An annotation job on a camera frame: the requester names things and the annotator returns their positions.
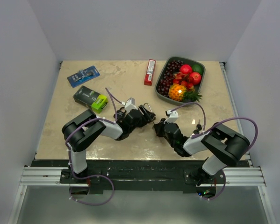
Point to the dark red grapes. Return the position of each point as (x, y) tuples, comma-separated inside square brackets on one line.
[(166, 77)]

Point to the red apple upper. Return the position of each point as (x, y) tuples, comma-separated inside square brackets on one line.
[(186, 69)]

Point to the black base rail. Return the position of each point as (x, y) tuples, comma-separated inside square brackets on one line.
[(151, 175)]

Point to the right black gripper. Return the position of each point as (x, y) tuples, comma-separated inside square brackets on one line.
[(159, 126)]

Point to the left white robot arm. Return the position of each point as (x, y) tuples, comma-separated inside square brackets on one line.
[(83, 130)]

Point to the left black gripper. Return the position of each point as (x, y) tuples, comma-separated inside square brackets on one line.
[(145, 121)]

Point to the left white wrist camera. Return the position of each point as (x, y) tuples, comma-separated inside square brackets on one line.
[(129, 105)]

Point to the red rectangular box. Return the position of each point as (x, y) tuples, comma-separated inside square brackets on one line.
[(150, 72)]

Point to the red leafy fruit cluster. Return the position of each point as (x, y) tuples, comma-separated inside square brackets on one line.
[(184, 79)]

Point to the black headed key bunch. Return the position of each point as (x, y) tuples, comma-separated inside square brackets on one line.
[(198, 128)]

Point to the red apple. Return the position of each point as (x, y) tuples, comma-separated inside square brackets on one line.
[(186, 69), (195, 78)]

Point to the green lime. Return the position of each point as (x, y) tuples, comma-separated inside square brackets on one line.
[(197, 68)]

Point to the black padlock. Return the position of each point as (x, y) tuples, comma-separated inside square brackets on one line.
[(119, 114)]

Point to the orange toy pineapple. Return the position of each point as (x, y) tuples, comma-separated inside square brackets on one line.
[(180, 93)]

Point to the red apple lower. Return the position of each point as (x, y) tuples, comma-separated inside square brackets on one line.
[(195, 78)]

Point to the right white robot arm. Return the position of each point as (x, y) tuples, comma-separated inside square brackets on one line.
[(226, 145)]

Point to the grey fruit tray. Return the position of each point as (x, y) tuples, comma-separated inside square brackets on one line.
[(186, 61)]

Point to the blue blister pack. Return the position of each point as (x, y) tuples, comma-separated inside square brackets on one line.
[(83, 76)]

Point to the green black product box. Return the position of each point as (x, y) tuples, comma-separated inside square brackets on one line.
[(90, 99)]

